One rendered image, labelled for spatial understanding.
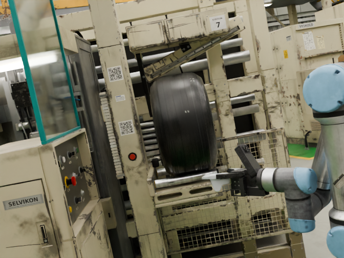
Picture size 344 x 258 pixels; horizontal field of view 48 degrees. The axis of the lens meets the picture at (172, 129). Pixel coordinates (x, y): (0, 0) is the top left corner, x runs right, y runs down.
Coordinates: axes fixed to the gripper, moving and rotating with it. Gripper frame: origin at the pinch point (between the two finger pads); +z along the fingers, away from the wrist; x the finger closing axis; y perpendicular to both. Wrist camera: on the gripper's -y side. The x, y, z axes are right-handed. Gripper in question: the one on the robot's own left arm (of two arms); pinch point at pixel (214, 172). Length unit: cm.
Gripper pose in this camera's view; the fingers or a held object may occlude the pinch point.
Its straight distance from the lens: 137.9
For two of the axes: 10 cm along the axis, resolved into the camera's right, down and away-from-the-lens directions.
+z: -7.3, 0.7, 6.8
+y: 1.0, 9.9, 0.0
